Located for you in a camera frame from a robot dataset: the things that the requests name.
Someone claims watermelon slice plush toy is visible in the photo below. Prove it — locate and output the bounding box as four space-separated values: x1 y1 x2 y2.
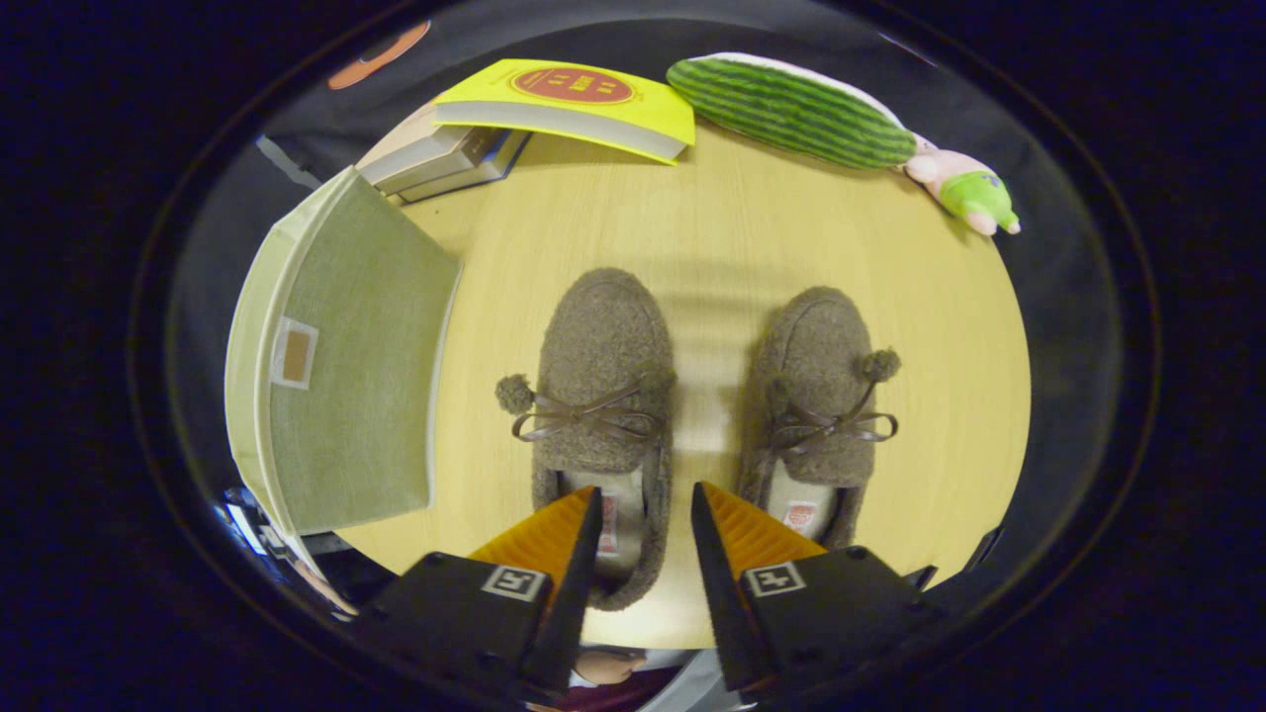
666 52 919 171

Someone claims green fabric storage box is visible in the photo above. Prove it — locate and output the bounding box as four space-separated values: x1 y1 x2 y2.
225 165 464 540

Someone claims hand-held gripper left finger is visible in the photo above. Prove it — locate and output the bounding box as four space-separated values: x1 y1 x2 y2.
351 485 604 699

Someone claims blue cover book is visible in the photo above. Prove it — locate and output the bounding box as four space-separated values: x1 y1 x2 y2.
396 129 535 206

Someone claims brown fuzzy shoe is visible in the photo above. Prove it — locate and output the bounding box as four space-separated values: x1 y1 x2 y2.
495 267 678 612
737 287 903 552

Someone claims pink and green plush toy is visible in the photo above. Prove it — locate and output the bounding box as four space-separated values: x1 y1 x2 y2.
905 148 1022 236

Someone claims person's clothing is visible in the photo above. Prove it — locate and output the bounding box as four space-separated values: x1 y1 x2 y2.
554 645 723 712

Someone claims yellow book with red circle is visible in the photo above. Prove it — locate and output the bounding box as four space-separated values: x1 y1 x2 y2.
432 58 697 165

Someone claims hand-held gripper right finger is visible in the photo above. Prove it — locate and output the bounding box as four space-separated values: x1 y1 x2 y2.
689 482 941 705

